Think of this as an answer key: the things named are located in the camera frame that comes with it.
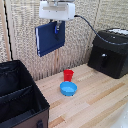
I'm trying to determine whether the dark blue book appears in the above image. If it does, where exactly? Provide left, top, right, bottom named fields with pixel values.
left=34, top=20, right=66, bottom=58

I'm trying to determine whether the black cable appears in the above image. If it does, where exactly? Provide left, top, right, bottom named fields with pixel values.
left=73, top=14, right=128, bottom=46

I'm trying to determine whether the red cup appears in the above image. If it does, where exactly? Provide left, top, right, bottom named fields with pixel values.
left=63, top=69, right=75, bottom=83

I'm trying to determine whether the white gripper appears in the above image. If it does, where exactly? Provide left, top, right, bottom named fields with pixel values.
left=38, top=0, right=76, bottom=35

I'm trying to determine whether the black fabric storage box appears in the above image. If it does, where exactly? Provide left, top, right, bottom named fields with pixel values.
left=0, top=59, right=51, bottom=128

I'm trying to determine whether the white paper sheet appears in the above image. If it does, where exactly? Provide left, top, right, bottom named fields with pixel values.
left=109, top=28, right=128, bottom=35

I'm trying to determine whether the black paper shredder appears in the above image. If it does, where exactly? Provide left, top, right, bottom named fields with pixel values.
left=87, top=27, right=128, bottom=80

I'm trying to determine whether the blue bowl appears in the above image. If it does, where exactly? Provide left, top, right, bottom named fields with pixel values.
left=59, top=81, right=78, bottom=97

